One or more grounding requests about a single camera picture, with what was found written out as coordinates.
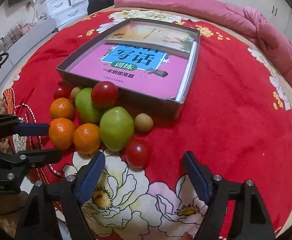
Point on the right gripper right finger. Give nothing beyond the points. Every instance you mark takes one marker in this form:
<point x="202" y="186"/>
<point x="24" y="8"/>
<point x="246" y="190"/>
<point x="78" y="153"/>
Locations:
<point x="250" y="219"/>

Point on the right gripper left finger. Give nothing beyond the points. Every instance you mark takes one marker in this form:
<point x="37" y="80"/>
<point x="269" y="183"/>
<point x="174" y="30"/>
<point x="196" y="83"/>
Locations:
<point x="38" y="219"/>

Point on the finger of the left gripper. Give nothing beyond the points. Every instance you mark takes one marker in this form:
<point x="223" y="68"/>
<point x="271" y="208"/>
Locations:
<point x="10" y="124"/>
<point x="39" y="158"/>

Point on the large orange tangerine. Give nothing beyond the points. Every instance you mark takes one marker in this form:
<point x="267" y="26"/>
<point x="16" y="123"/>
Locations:
<point x="61" y="133"/>

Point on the small orange tangerine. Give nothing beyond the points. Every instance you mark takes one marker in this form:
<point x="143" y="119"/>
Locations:
<point x="62" y="108"/>

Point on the red cherry tomato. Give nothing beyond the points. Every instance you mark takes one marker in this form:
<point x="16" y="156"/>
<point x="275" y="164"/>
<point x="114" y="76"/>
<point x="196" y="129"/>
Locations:
<point x="62" y="92"/>
<point x="138" y="153"/>
<point x="104" y="94"/>

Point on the green apple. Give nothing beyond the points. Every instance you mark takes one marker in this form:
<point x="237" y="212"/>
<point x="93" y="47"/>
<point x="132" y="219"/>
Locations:
<point x="87" y="111"/>
<point x="116" y="128"/>

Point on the small brown longan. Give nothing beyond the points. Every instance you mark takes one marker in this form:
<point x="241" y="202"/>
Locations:
<point x="74" y="92"/>
<point x="143" y="122"/>

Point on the red floral blanket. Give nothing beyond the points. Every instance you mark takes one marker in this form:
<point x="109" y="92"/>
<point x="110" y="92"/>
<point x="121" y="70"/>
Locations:
<point x="235" y="120"/>

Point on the white drawer cabinet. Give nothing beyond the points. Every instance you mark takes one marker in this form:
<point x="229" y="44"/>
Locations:
<point x="64" y="12"/>

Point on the black bag on floor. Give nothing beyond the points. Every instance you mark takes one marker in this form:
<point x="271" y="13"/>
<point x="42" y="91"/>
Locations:
<point x="97" y="5"/>

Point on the pink Chinese workbook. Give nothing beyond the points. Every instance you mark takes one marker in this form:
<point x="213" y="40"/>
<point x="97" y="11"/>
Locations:
<point x="143" y="70"/>

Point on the grey cardboard box tray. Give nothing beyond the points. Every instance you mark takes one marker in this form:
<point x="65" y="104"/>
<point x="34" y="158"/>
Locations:
<point x="169" y="108"/>

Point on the pink quilt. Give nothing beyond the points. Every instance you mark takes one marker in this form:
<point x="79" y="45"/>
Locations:
<point x="248" y="22"/>

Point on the sunflower cover book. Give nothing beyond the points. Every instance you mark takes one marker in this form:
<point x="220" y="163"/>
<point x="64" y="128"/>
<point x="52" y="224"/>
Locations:
<point x="161" y="35"/>

